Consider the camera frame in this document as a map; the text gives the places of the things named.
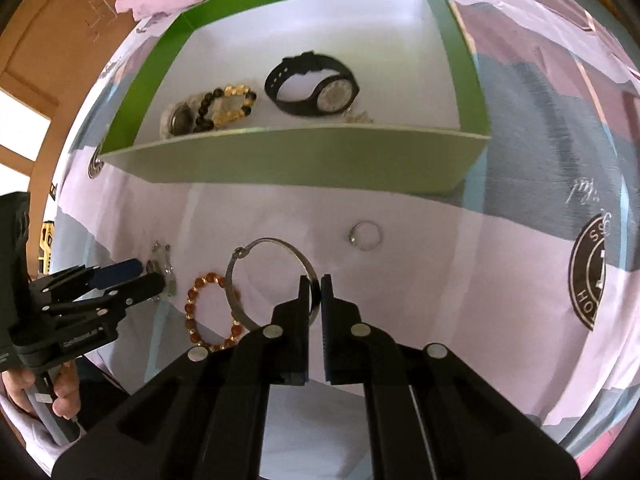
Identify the silver bangle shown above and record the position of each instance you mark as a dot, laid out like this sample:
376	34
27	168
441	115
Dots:
266	269

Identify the plaid bed sheet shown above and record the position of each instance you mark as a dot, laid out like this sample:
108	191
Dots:
529	271

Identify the black wrist watch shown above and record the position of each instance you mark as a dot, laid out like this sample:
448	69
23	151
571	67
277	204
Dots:
331	95

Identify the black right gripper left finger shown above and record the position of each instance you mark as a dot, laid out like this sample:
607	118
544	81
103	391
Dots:
200	419

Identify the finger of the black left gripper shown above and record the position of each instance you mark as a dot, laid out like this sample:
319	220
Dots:
117	298
95	277

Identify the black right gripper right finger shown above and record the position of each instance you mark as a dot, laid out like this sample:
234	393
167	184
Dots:
430	416

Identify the wooden headboard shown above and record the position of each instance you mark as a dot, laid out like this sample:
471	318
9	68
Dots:
52	52

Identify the white wrist watch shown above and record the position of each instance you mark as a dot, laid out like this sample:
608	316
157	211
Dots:
179	119

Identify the green cardboard box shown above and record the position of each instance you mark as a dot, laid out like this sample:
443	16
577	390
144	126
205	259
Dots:
419	123

